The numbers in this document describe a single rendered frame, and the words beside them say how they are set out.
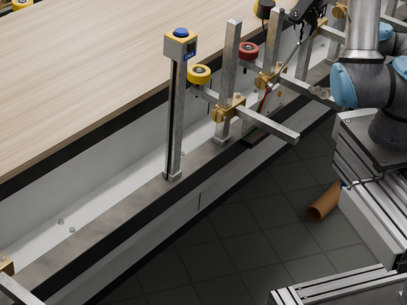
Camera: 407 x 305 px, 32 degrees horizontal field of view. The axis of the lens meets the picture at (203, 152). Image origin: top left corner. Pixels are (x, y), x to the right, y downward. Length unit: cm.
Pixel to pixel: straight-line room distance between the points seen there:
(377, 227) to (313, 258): 124
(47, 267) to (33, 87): 63
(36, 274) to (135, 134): 65
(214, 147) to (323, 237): 94
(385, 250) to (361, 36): 55
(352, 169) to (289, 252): 100
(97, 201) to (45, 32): 69
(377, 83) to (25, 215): 108
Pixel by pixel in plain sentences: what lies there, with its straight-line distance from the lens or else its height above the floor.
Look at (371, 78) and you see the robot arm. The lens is 190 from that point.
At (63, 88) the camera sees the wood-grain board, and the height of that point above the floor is 90.
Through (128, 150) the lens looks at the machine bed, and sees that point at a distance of 245.
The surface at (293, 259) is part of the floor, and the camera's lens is 311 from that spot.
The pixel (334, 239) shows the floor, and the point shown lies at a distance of 324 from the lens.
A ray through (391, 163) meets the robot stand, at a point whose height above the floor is 104.
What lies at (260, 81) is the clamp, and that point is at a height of 85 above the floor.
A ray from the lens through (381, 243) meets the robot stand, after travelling 189.
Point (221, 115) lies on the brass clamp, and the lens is 238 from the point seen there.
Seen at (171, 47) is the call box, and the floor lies 119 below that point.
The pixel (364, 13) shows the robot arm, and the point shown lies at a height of 138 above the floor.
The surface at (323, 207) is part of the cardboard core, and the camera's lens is 327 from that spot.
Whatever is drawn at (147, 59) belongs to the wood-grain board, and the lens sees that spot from 253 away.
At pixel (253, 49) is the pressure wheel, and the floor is 90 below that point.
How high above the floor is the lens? 220
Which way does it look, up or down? 38 degrees down
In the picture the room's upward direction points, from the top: 6 degrees clockwise
